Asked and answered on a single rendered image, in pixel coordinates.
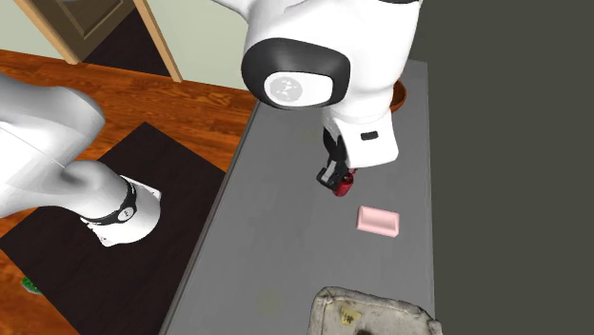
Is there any small red object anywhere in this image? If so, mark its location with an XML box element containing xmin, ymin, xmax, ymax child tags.
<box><xmin>333</xmin><ymin>168</ymin><xmax>359</xmax><ymax>198</ymax></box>

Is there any pink rectangular box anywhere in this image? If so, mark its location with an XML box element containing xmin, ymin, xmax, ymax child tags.
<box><xmin>355</xmin><ymin>205</ymin><xmax>401</xmax><ymax>239</ymax></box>

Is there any brown bowl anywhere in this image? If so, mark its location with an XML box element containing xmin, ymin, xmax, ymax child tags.
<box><xmin>388</xmin><ymin>79</ymin><xmax>408</xmax><ymax>114</ymax></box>

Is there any off-white square tray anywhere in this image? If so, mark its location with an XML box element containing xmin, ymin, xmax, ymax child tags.
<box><xmin>307</xmin><ymin>286</ymin><xmax>445</xmax><ymax>335</ymax></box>

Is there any brown wooden door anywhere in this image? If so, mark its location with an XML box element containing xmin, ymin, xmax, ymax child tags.
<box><xmin>12</xmin><ymin>0</ymin><xmax>184</xmax><ymax>84</ymax></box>

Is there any green object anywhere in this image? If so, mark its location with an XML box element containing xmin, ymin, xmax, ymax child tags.
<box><xmin>20</xmin><ymin>276</ymin><xmax>44</xmax><ymax>296</ymax></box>

